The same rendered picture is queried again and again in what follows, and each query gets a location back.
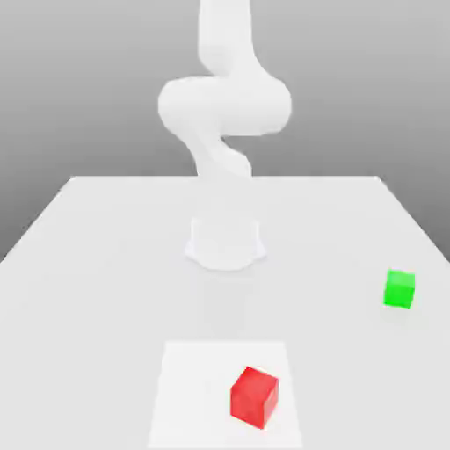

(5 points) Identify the small green cube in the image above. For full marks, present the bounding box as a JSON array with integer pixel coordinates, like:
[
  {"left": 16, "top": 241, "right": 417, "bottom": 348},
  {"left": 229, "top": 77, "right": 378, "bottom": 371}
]
[{"left": 382, "top": 269, "right": 417, "bottom": 311}]

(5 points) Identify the small red cube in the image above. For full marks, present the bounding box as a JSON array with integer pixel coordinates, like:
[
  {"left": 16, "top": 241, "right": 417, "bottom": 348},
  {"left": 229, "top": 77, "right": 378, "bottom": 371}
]
[{"left": 229, "top": 366, "right": 280, "bottom": 431}]

